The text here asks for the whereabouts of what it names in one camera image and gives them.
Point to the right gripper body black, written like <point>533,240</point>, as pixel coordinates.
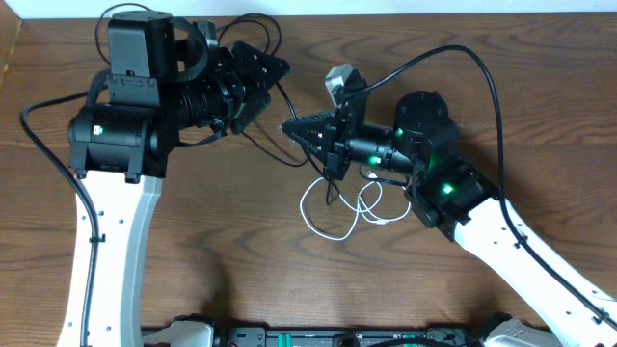
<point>342,159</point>

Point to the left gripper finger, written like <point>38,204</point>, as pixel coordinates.
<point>257,70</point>
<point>249,111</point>

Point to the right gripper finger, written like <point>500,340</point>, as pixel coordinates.
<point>319,143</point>
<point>321,126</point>

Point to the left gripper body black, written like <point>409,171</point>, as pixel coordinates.
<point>227,95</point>

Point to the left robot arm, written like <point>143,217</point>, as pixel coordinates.
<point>166,74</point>

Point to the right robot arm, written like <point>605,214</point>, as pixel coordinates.
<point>448,193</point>

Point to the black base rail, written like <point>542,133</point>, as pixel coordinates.
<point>196,330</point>

